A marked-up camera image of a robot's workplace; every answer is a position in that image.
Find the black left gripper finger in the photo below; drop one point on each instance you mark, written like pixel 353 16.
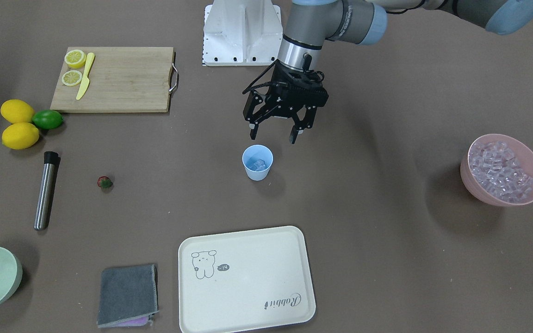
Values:
pixel 254 123
pixel 301 124

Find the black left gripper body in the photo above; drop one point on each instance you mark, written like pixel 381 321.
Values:
pixel 279 107

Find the clear ice cube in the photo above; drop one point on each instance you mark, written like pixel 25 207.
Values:
pixel 257 165

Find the red strawberry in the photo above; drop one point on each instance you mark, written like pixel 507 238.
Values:
pixel 105 183

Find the steel muddler black tip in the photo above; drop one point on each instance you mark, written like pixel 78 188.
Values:
pixel 51 162

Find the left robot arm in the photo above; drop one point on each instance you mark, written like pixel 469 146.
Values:
pixel 364 22

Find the light blue cup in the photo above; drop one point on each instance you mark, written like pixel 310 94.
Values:
pixel 255 152

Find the pink bowl of ice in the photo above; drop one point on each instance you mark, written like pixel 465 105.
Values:
pixel 498 170

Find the wooden cutting board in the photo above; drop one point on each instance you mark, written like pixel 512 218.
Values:
pixel 123 79

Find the cream rabbit serving tray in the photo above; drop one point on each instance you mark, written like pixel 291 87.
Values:
pixel 246 280

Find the yellow plastic knife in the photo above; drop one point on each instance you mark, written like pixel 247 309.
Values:
pixel 85 82

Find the lemon slice lower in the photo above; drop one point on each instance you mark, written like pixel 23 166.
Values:
pixel 72 78

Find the lemon slice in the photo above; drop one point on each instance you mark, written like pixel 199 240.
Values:
pixel 72 78
pixel 75 59

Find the lemon slice upper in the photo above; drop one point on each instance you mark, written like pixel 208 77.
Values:
pixel 75 59

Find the green lime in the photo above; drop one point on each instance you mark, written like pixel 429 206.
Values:
pixel 47 119

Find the grey folded cloth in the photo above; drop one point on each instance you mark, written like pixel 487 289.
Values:
pixel 128 296

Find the yellow lemon lower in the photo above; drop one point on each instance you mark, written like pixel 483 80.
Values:
pixel 20 135

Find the yellow lemon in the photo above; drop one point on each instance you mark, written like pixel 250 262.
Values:
pixel 20 135
pixel 17 111

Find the yellow lemon upper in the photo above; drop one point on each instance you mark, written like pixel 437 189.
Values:
pixel 17 111

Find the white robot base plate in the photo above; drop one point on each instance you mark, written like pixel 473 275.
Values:
pixel 241 33

